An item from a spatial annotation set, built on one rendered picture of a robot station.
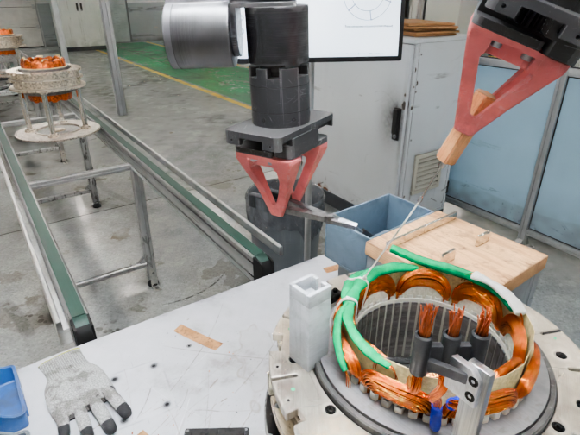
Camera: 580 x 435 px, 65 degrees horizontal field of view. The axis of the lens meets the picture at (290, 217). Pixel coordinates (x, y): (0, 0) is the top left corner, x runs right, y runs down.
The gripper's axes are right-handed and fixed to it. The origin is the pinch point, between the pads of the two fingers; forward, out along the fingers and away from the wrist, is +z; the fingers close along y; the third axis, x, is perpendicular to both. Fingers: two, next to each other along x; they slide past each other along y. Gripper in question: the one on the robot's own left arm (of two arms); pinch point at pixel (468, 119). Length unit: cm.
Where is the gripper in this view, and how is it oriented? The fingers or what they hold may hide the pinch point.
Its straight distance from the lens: 38.5
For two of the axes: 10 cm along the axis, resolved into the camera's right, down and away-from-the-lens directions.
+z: -3.0, 7.5, 5.9
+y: -3.5, 4.8, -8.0
